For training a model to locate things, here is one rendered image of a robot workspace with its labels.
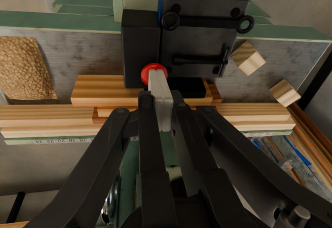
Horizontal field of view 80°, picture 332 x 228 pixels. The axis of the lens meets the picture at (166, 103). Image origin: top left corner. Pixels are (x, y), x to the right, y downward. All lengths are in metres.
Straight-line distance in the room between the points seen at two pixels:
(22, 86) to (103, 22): 0.17
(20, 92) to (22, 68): 0.05
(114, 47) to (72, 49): 0.07
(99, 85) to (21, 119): 0.16
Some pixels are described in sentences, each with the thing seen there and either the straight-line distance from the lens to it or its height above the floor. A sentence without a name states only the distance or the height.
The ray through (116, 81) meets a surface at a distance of 0.36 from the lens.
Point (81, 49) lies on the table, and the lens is 0.36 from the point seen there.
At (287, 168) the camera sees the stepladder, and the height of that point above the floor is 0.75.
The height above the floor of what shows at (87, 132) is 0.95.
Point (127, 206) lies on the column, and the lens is 0.51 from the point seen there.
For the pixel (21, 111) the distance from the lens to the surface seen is 0.46.
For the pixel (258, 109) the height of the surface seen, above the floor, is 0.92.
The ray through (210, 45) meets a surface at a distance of 0.24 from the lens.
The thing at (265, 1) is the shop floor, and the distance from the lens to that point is 1.46.
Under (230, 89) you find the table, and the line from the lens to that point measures 0.44.
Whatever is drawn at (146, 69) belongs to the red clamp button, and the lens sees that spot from 0.22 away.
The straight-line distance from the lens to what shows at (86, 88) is 0.35.
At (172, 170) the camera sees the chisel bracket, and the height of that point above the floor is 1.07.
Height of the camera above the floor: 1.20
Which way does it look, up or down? 45 degrees down
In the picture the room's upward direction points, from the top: 171 degrees clockwise
